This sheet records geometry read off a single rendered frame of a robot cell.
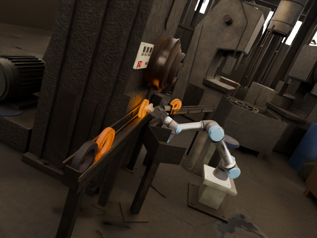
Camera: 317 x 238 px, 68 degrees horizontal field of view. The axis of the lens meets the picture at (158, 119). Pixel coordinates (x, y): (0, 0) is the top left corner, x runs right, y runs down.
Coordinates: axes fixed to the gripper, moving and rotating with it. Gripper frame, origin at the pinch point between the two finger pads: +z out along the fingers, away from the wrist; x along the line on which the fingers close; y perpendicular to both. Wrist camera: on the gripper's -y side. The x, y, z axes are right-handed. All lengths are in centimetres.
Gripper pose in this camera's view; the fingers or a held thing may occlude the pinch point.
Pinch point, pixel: (144, 106)
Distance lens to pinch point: 192.5
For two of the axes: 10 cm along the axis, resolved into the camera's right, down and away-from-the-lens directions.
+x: -2.5, 2.6, -9.3
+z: -7.9, -6.1, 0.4
